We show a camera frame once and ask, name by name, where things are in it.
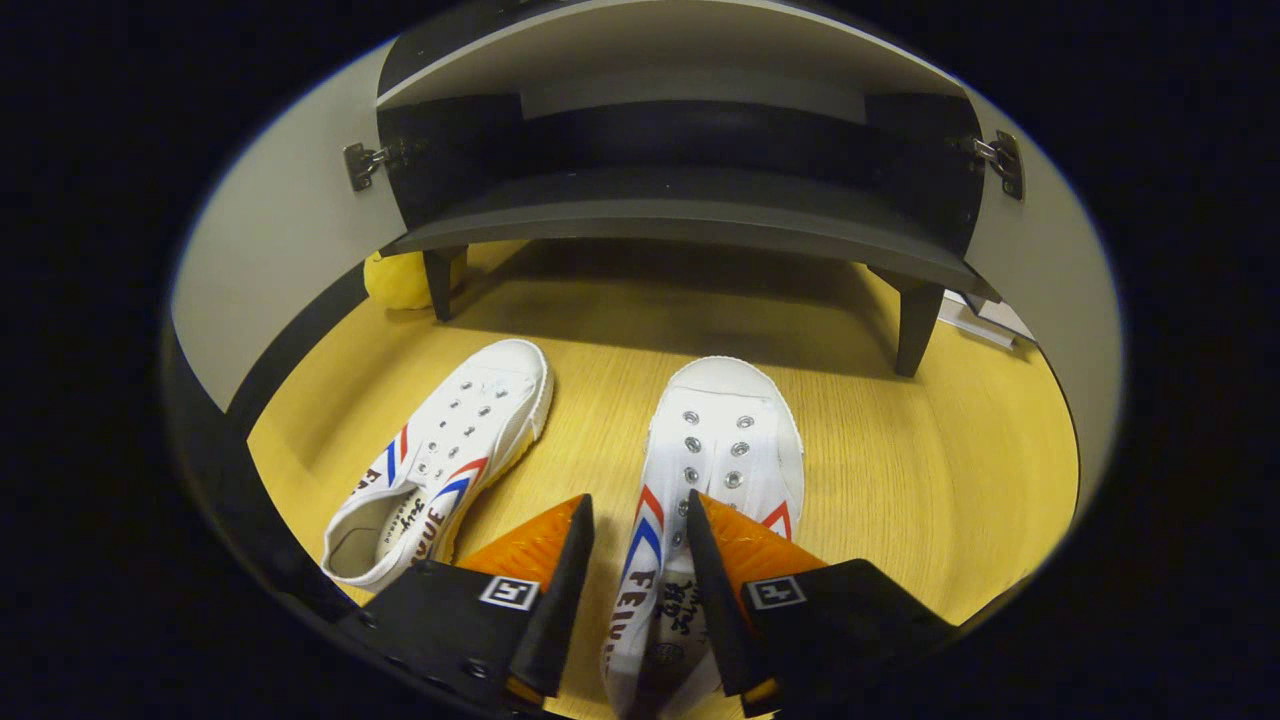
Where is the yellow plush toy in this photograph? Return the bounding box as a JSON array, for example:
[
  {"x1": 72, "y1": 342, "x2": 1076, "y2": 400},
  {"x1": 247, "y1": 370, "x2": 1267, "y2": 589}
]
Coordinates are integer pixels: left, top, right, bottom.
[{"x1": 363, "y1": 250, "x2": 468, "y2": 311}]

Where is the grey shoe cabinet door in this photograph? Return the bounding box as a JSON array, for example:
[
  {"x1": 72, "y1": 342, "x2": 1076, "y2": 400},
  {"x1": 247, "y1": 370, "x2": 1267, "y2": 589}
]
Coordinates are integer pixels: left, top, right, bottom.
[
  {"x1": 170, "y1": 40, "x2": 407, "y2": 413},
  {"x1": 965, "y1": 85, "x2": 1121, "y2": 501}
]

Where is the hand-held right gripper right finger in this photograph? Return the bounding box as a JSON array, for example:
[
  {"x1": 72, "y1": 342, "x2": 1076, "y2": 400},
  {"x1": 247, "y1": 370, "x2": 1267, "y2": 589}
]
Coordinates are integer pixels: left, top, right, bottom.
[{"x1": 685, "y1": 489, "x2": 963, "y2": 720}]

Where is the grey shoe cabinet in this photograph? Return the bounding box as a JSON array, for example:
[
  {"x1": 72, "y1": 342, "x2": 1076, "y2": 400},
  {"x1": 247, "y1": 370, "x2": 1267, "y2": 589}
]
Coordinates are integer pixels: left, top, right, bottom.
[{"x1": 170, "y1": 0, "x2": 1121, "y2": 501}]

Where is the white striped canvas shoe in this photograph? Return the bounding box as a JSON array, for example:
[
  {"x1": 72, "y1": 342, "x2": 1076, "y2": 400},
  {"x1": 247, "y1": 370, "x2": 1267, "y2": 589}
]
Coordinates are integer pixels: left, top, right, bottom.
[
  {"x1": 600, "y1": 356, "x2": 806, "y2": 720},
  {"x1": 322, "y1": 338, "x2": 554, "y2": 593}
]

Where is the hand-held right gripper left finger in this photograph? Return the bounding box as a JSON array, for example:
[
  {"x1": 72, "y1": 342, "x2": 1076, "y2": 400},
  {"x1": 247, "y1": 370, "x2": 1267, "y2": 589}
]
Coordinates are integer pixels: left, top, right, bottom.
[{"x1": 335, "y1": 492, "x2": 597, "y2": 716}]

